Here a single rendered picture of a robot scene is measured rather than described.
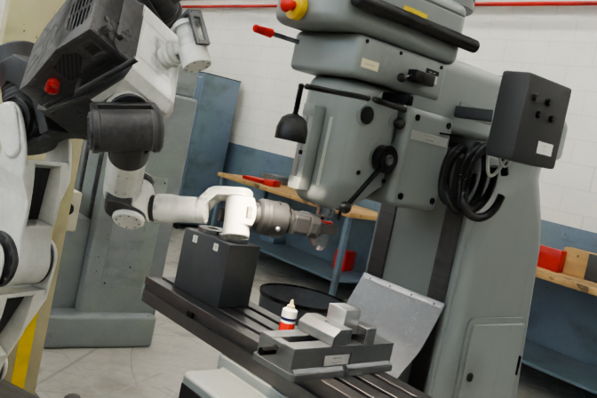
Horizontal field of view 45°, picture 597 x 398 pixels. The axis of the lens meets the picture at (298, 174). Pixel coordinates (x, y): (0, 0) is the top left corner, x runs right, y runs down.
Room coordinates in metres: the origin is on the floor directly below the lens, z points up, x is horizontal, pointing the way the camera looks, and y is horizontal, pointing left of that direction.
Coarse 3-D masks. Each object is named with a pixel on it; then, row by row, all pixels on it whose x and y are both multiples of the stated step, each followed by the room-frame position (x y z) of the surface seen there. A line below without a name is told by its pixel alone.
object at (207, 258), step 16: (192, 240) 2.13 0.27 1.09; (208, 240) 2.08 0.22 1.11; (224, 240) 2.06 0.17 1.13; (240, 240) 2.06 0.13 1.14; (192, 256) 2.12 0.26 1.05; (208, 256) 2.07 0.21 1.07; (224, 256) 2.02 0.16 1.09; (240, 256) 2.04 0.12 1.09; (256, 256) 2.09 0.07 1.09; (192, 272) 2.11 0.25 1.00; (208, 272) 2.06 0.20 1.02; (224, 272) 2.01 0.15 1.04; (240, 272) 2.05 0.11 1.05; (192, 288) 2.10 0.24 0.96; (208, 288) 2.05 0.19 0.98; (224, 288) 2.02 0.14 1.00; (240, 288) 2.06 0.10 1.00; (224, 304) 2.03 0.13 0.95; (240, 304) 2.07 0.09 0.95
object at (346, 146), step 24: (312, 96) 1.80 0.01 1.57; (336, 96) 1.73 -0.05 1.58; (336, 120) 1.73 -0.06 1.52; (360, 120) 1.72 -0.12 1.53; (384, 120) 1.78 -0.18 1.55; (336, 144) 1.72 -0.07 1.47; (360, 144) 1.74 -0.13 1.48; (384, 144) 1.79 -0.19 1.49; (336, 168) 1.72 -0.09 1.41; (360, 168) 1.75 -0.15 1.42; (312, 192) 1.75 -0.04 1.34; (336, 192) 1.73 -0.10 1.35
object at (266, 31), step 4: (256, 24) 1.73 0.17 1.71; (252, 28) 1.73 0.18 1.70; (256, 28) 1.72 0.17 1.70; (260, 28) 1.73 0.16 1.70; (264, 28) 1.74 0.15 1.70; (268, 28) 1.75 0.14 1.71; (272, 28) 1.76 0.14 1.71; (256, 32) 1.73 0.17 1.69; (260, 32) 1.73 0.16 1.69; (264, 32) 1.74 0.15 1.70; (268, 32) 1.74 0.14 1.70; (272, 32) 1.75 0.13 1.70; (268, 36) 1.75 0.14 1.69; (276, 36) 1.77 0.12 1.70; (280, 36) 1.78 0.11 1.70; (284, 36) 1.78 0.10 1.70; (288, 36) 1.79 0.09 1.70; (288, 40) 1.80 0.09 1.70; (292, 40) 1.80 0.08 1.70; (296, 40) 1.81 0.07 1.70
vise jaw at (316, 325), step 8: (304, 320) 1.70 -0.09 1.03; (312, 320) 1.70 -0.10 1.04; (320, 320) 1.69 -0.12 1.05; (328, 320) 1.70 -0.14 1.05; (304, 328) 1.69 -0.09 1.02; (312, 328) 1.68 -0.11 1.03; (320, 328) 1.66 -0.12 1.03; (328, 328) 1.65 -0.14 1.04; (336, 328) 1.64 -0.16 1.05; (344, 328) 1.66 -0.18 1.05; (312, 336) 1.67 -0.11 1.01; (320, 336) 1.65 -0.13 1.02; (328, 336) 1.63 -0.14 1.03; (336, 336) 1.63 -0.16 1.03; (344, 336) 1.64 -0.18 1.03; (328, 344) 1.63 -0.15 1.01; (336, 344) 1.63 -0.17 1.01; (344, 344) 1.65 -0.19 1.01
